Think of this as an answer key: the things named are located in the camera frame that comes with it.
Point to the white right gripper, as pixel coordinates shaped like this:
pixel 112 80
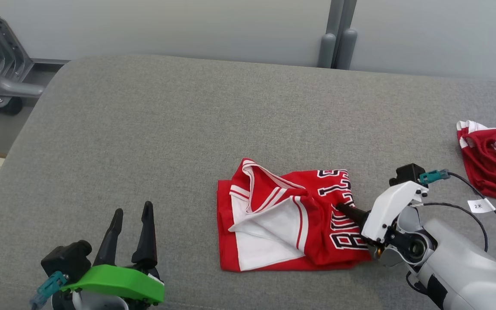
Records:
pixel 388 209

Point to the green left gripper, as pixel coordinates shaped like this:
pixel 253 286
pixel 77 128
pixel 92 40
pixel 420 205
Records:
pixel 119 284

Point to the red white basketball jersey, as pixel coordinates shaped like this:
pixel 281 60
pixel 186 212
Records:
pixel 274 232

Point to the red white basketball shorts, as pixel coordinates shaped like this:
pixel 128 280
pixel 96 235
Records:
pixel 493 172

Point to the grey fabric sofa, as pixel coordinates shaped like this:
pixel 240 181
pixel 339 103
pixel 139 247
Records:
pixel 144 150

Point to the black caster wheel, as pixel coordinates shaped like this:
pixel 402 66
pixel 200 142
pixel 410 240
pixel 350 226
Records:
pixel 7 106

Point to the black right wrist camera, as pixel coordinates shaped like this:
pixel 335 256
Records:
pixel 407 174

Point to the teal right camera connector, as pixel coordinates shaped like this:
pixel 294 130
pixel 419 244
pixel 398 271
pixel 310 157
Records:
pixel 433 176

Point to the teal camera connector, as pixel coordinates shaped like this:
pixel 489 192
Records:
pixel 48 288
pixel 433 176

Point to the teal left camera connector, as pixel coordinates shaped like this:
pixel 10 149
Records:
pixel 48 288

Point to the grey partition post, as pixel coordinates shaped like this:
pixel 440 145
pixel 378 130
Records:
pixel 346 47
pixel 327 47

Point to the grey metal cart frame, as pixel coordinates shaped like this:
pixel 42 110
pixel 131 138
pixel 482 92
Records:
pixel 2 64

